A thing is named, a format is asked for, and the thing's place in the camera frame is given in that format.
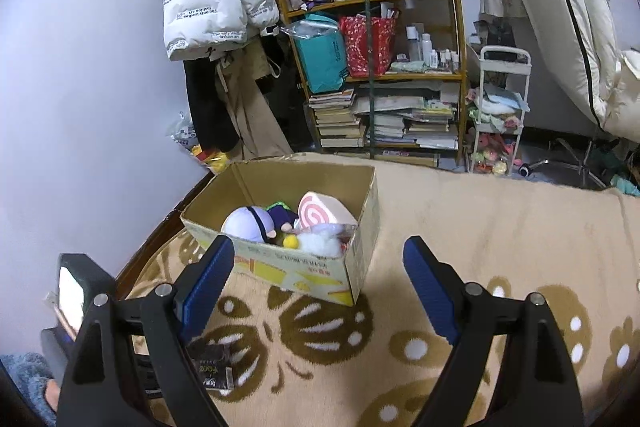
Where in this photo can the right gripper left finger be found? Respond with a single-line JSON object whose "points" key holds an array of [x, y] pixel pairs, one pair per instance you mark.
{"points": [[168, 318]]}

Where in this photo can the black tissue pack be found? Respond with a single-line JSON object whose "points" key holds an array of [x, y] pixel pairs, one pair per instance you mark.
{"points": [[212, 362]]}

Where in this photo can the purple-haired plush doll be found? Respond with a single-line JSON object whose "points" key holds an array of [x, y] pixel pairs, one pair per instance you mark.
{"points": [[258, 224]]}

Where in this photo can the yellow plush toy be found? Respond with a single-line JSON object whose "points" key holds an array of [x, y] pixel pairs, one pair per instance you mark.
{"points": [[290, 241]]}

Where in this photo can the pink swirl roll plush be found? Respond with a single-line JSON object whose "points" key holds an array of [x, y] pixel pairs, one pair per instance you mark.
{"points": [[324, 226]]}

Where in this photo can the plastic bag of plush toys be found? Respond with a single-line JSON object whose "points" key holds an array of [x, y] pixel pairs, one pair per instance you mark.
{"points": [[182, 132]]}

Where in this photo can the black hanging garment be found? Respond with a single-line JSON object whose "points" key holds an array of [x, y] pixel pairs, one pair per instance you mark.
{"points": [[212, 123]]}

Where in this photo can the beige coat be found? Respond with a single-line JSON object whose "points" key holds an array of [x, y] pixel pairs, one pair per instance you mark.
{"points": [[260, 135]]}

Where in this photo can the white rolling cart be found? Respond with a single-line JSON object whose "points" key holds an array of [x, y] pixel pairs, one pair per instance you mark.
{"points": [[497, 107]]}

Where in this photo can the stack of books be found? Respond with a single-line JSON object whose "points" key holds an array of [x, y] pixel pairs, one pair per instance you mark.
{"points": [[335, 120]]}

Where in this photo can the white mattress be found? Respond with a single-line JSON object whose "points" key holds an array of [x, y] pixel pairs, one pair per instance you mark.
{"points": [[577, 40]]}

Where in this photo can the teal bag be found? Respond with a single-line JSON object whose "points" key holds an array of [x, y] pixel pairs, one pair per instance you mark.
{"points": [[321, 50]]}

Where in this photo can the red gift bag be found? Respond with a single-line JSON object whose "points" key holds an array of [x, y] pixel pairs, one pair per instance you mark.
{"points": [[362, 44]]}

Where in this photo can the green pole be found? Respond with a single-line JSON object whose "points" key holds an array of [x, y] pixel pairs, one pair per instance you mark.
{"points": [[370, 63]]}

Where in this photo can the wall socket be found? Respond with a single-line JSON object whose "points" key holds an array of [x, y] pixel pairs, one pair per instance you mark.
{"points": [[51, 299]]}

